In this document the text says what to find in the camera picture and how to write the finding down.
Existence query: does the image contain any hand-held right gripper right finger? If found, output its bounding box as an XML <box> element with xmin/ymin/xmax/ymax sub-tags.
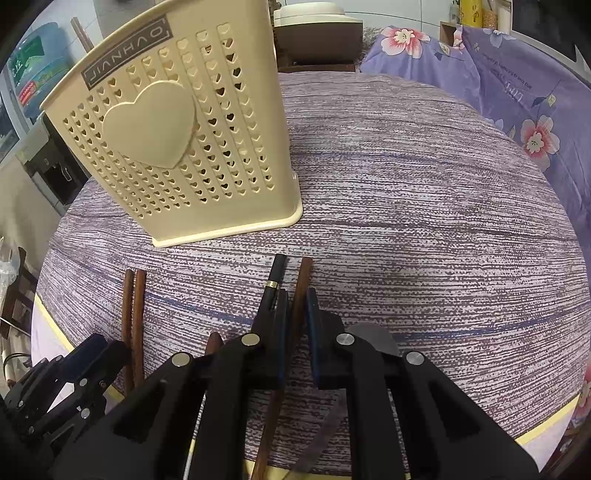
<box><xmin>305</xmin><ymin>287</ymin><xmax>541</xmax><ymax>480</ymax></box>

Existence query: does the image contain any tan storage jar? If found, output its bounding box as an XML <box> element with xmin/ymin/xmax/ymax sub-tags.
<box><xmin>480</xmin><ymin>0</ymin><xmax>502</xmax><ymax>29</ymax></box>

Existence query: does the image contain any small dark wooden stool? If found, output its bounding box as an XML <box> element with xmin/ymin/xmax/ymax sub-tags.
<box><xmin>0</xmin><ymin>247</ymin><xmax>40</xmax><ymax>331</ymax></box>

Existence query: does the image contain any black chopstick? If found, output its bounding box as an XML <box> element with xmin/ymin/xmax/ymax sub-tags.
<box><xmin>257</xmin><ymin>253</ymin><xmax>288</xmax><ymax>325</ymax></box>

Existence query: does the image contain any white lidded brown pot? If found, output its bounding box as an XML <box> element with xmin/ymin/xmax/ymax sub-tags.
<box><xmin>273</xmin><ymin>2</ymin><xmax>366</xmax><ymax>73</ymax></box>

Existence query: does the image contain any grey water dispenser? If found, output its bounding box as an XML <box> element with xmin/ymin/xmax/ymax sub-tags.
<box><xmin>16</xmin><ymin>113</ymin><xmax>91</xmax><ymax>216</ymax></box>

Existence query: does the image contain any purple floral cloth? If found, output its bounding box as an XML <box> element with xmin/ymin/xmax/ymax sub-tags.
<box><xmin>360</xmin><ymin>24</ymin><xmax>591</xmax><ymax>444</ymax></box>

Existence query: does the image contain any blue water bottle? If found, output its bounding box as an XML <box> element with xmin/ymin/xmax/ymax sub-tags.
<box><xmin>11</xmin><ymin>21</ymin><xmax>79</xmax><ymax>123</ymax></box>

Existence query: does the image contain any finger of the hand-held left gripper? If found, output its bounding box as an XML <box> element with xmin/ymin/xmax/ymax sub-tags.
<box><xmin>7</xmin><ymin>333</ymin><xmax>110</xmax><ymax>393</ymax></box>
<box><xmin>31</xmin><ymin>340</ymin><xmax>133</xmax><ymax>440</ymax></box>

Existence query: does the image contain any cream plastic utensil holder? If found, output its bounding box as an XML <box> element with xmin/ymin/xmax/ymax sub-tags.
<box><xmin>39</xmin><ymin>0</ymin><xmax>304</xmax><ymax>249</ymax></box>

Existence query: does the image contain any small wooden box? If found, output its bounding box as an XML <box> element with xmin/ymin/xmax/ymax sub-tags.
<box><xmin>438</xmin><ymin>21</ymin><xmax>463</xmax><ymax>47</ymax></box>

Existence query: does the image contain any yellow printed roll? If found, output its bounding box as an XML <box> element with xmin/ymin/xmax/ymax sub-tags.
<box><xmin>457</xmin><ymin>0</ymin><xmax>481</xmax><ymax>27</ymax></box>

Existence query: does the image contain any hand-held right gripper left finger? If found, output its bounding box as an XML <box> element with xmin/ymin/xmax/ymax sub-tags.
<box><xmin>48</xmin><ymin>288</ymin><xmax>291</xmax><ymax>480</ymax></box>

